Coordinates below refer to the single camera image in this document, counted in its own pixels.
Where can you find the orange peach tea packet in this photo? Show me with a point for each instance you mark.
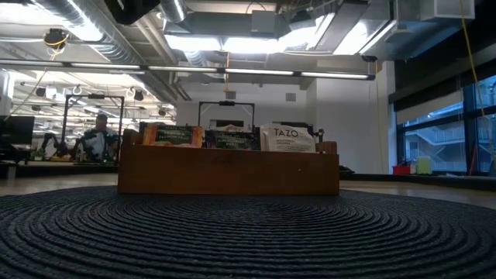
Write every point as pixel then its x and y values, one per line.
pixel 174 134

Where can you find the dark blackberry tea packet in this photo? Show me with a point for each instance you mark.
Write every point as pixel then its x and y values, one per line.
pixel 232 140

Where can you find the wooden tea organizer box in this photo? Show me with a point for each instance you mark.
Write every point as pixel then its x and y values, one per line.
pixel 228 172

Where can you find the white Tazo tea packet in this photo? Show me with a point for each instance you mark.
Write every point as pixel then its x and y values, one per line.
pixel 286 139

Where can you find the round black ceiling device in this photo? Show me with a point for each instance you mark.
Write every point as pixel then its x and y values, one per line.
pixel 55 38

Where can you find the black hanging spotlight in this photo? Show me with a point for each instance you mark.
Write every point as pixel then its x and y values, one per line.
pixel 138 95
pixel 162 112
pixel 40 91

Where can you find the person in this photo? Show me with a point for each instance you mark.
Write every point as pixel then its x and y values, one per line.
pixel 101 120

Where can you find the grey ceiling box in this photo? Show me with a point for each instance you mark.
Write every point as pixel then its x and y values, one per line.
pixel 263 21

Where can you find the long ceiling light fixture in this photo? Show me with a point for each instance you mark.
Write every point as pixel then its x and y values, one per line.
pixel 255 71

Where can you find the background robot arms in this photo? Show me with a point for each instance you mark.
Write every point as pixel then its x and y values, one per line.
pixel 58 145

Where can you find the white cloth cover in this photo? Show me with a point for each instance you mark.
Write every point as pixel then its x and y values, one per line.
pixel 232 127

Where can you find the black monitor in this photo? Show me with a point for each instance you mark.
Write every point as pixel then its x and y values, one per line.
pixel 17 129

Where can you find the small potted plant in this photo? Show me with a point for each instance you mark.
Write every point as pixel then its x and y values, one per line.
pixel 38 154

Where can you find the round dark woven placemat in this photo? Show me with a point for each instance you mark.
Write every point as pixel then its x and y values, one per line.
pixel 248 240

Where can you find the small black object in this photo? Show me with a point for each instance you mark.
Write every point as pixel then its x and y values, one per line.
pixel 346 169

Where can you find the red box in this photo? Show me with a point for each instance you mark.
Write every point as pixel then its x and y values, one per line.
pixel 401 169

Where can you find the window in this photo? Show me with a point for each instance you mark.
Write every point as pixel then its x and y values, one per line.
pixel 434 143

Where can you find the green container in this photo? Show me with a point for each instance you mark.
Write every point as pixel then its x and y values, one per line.
pixel 424 166

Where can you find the short round silver duct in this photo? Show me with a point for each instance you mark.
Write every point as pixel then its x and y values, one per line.
pixel 172 9

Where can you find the silver spiral air duct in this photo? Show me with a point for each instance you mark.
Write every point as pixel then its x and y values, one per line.
pixel 89 27

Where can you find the black robot station frame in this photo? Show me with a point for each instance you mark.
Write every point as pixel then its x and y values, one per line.
pixel 226 103
pixel 96 96

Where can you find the grey wall vent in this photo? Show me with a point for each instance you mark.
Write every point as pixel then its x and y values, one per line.
pixel 231 95
pixel 290 96

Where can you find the rectangular metal air duct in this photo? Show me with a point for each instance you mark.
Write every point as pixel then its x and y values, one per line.
pixel 341 27

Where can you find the dome security camera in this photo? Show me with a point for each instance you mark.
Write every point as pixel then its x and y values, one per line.
pixel 369 58

